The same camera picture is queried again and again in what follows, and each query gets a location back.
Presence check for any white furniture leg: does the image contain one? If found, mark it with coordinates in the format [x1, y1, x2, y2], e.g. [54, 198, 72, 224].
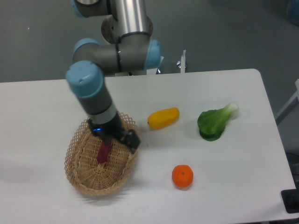
[275, 79, 299, 125]

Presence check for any black device at table edge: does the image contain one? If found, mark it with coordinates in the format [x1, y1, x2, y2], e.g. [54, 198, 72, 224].
[281, 189, 299, 214]

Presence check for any orange tangerine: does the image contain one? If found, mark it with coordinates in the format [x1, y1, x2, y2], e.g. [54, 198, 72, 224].
[171, 165, 193, 188]

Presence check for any green bok choy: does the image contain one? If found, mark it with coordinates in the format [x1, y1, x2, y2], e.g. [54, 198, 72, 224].
[197, 103, 239, 141]

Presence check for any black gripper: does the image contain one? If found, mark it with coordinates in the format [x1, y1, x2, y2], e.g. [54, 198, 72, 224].
[87, 114, 141, 154]

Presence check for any yellow mango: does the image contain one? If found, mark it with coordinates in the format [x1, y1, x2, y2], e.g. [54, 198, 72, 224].
[147, 107, 180, 129]

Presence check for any purple sweet potato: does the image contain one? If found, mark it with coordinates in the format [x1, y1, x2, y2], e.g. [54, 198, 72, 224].
[97, 142, 111, 164]

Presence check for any woven wicker basket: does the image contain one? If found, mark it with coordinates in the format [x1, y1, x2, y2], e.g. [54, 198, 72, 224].
[64, 120, 138, 196]

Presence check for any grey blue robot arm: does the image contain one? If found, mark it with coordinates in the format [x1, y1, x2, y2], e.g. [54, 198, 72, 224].
[66, 0, 161, 154]

